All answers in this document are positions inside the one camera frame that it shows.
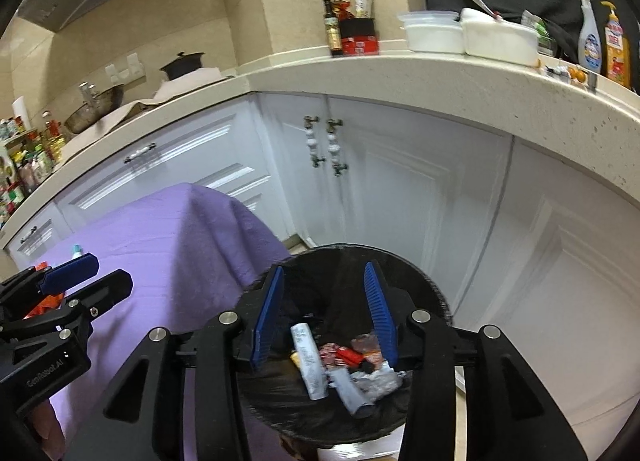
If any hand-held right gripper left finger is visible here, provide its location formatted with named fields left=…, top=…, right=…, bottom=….
left=65, top=265, right=286, bottom=461

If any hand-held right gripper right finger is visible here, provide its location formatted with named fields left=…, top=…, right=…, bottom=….
left=363, top=261, right=588, bottom=461

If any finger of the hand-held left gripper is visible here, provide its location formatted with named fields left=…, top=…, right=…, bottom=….
left=0, top=253, right=99, bottom=309
left=60, top=269, right=133, bottom=332

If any small dark red-label bottle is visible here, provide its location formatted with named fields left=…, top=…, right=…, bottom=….
left=336, top=347, right=377, bottom=376

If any black trash bin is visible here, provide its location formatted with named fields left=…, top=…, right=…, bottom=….
left=235, top=242, right=453, bottom=451

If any clear plastic wrapper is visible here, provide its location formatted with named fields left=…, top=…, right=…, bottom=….
left=350, top=333, right=405, bottom=399

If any small grey-white tube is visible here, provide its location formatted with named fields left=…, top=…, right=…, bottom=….
left=327, top=368, right=375, bottom=419

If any orange plastic wrapper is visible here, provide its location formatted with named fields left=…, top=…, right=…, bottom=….
left=25, top=291, right=66, bottom=319

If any purple tablecloth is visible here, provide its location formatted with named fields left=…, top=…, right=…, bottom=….
left=0, top=182, right=296, bottom=461

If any rack of condiment jars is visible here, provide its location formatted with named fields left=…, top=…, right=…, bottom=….
left=0, top=113, right=56, bottom=229

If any white kitchen cabinet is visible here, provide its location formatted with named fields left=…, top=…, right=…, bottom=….
left=0, top=91, right=640, bottom=461

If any cooking oil bottle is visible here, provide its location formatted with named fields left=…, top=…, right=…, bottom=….
left=41, top=111, right=67, bottom=166

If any steel wok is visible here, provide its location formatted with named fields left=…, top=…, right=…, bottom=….
left=64, top=82, right=125, bottom=134

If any beige stove cover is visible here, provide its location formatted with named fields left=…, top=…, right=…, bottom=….
left=55, top=68, right=236, bottom=152

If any black pot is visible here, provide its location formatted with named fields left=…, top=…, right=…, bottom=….
left=160, top=52, right=206, bottom=80

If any red box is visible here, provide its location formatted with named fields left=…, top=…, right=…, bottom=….
left=342, top=36, right=380, bottom=56

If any white lidded plastic container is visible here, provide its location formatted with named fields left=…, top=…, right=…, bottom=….
left=397, top=11, right=465, bottom=54

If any dark sauce bottle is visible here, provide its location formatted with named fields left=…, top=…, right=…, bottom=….
left=323, top=0, right=344, bottom=58

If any black container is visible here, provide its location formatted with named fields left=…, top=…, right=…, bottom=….
left=339, top=17, right=377, bottom=39

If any white plastic tub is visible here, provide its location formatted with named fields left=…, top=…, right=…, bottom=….
left=459, top=8, right=540, bottom=66

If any green packet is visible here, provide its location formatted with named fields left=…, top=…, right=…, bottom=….
left=520, top=10, right=558, bottom=58

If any white spray bottle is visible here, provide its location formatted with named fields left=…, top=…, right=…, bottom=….
left=577, top=0, right=603, bottom=74

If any orange dish soap bottle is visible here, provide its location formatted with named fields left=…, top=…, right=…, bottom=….
left=600, top=1, right=632, bottom=88

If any white beaded cabinet handle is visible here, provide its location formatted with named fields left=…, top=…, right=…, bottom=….
left=303, top=116, right=327, bottom=169
left=325, top=118, right=348, bottom=176

